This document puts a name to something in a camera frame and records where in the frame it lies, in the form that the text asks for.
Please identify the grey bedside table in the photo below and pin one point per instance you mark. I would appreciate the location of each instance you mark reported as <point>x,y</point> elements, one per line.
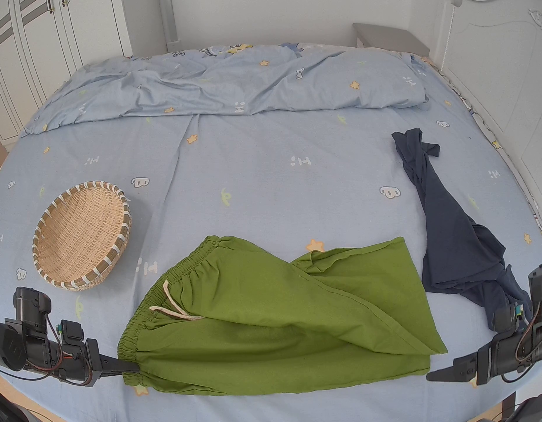
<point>385,35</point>

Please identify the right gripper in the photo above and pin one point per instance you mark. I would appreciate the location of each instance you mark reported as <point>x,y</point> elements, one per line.
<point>503,356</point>

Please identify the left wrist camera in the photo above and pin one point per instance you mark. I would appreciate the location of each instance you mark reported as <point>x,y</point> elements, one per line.
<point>72,332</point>

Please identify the dark blue garment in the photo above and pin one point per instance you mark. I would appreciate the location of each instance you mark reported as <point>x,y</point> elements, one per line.
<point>455,244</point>

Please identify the green shorts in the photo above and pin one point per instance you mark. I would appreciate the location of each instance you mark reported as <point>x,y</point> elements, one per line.
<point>275,323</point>

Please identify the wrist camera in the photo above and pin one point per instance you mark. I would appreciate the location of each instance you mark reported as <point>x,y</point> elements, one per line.
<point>72,332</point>
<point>508,319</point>

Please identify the white wardrobe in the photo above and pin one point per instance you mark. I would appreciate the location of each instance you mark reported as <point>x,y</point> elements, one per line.
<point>55,38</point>

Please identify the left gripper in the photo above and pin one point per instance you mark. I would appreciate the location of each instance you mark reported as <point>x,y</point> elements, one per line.
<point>73,363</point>

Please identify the round woven basket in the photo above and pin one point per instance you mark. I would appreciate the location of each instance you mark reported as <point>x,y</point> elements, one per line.
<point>77,240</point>

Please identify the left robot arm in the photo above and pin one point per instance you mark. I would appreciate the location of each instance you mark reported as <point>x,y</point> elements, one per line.
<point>14,345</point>

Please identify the pale blue quilt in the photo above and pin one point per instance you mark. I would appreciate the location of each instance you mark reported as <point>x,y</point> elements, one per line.
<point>253,81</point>

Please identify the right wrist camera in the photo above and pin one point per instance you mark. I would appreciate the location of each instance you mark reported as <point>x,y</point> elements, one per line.
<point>508,319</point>

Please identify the bed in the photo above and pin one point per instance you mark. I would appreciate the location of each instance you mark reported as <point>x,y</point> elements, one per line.
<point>275,169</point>

